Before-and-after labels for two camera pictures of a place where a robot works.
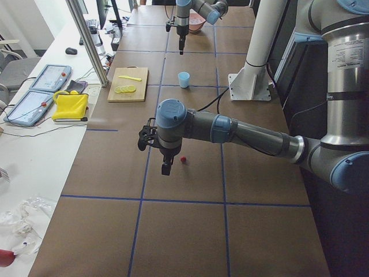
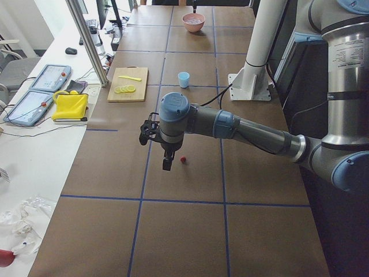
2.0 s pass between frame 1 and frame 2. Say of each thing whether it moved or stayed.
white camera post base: stayed
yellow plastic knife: stayed
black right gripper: moved
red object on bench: stayed
